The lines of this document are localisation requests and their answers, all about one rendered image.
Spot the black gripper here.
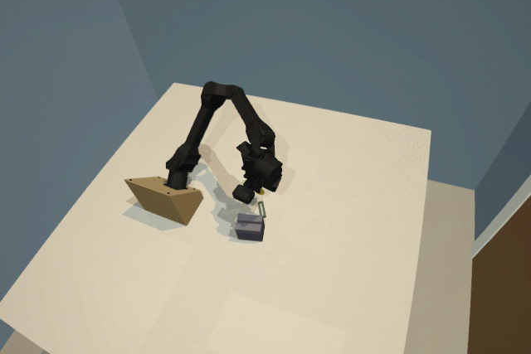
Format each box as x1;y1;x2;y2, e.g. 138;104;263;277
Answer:
232;165;260;205

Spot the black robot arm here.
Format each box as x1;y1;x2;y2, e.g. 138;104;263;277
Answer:
164;81;283;192

